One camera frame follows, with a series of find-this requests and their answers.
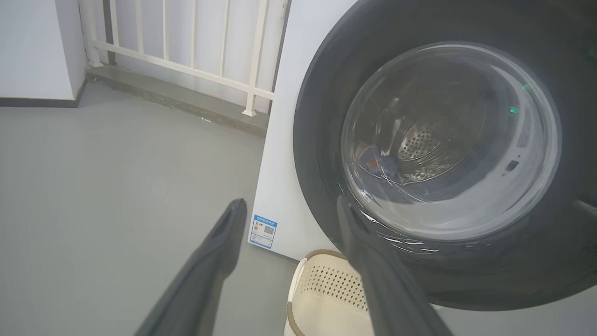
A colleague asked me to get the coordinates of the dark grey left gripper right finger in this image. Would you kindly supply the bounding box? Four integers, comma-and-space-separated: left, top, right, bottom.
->
336, 195, 454, 336

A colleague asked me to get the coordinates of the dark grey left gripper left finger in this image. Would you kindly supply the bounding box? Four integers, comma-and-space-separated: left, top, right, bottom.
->
134, 198, 248, 336

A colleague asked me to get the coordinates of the blue cartoon fox garment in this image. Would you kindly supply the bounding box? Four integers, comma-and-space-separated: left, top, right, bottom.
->
354, 141, 403, 186

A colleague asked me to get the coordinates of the black round glass washer door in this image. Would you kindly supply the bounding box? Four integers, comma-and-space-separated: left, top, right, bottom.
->
292, 0, 597, 312

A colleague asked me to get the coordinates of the white front-load washing machine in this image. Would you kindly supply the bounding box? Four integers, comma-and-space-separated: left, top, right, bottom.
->
247, 0, 597, 336

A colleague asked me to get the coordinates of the steel washing machine drum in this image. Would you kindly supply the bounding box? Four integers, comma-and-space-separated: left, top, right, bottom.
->
345, 51, 555, 234

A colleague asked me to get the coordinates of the white perforated laundry basket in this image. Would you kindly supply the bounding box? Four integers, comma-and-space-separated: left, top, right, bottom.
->
284, 249, 375, 336

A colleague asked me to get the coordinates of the blue energy label sticker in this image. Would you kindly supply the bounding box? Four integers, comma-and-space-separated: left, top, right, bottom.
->
248, 214, 279, 250

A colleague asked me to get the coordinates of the white metal railing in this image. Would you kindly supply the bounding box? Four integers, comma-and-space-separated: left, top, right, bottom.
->
78, 0, 286, 118

